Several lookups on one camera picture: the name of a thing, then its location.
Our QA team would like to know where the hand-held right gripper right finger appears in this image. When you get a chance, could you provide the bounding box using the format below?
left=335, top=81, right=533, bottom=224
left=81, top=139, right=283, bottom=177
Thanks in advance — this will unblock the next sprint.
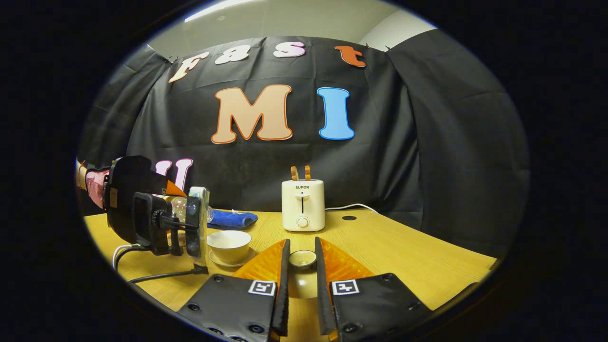
left=314, top=236, right=434, bottom=342

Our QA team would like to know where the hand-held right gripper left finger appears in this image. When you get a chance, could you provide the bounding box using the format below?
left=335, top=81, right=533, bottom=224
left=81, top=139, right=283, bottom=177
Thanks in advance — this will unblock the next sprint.
left=177, top=237, right=291, bottom=342

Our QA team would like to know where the clear glass water bottle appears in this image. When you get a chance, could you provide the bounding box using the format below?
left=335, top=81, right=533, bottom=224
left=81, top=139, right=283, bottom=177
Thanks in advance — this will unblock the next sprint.
left=164, top=195, right=214, bottom=224

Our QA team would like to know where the cream teacup lid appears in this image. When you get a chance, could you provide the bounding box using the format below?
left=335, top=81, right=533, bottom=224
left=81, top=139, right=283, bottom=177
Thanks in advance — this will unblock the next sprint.
left=288, top=250, right=318, bottom=299

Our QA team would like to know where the cream teacup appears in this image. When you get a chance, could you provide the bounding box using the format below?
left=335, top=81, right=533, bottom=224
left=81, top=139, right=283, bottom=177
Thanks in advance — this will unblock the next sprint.
left=207, top=230, right=252, bottom=264

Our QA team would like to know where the cream saucer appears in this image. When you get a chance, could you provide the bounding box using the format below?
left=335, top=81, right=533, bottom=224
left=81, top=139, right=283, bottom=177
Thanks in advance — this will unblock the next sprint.
left=209, top=247, right=257, bottom=268

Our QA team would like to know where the blue towel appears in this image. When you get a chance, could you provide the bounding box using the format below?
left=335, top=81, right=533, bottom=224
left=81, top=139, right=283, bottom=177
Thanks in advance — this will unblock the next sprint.
left=207, top=209, right=259, bottom=230

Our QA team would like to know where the white toaster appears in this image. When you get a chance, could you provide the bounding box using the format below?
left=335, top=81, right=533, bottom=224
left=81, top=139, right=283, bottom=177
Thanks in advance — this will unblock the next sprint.
left=281, top=179, right=326, bottom=232

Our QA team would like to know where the black backdrop cloth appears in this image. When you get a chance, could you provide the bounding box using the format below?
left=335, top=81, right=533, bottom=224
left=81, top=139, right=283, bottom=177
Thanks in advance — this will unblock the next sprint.
left=76, top=36, right=530, bottom=257

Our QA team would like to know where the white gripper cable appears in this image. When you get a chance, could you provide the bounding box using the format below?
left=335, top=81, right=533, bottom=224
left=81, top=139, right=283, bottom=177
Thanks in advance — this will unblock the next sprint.
left=112, top=244, right=143, bottom=271

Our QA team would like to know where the white toaster cable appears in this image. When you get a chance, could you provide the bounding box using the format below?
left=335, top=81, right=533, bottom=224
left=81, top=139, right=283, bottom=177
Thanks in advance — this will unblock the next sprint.
left=324, top=203, right=378, bottom=214

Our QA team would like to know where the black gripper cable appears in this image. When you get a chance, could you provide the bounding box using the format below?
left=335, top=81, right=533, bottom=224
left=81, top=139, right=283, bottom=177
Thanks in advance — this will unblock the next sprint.
left=128, top=266, right=209, bottom=285

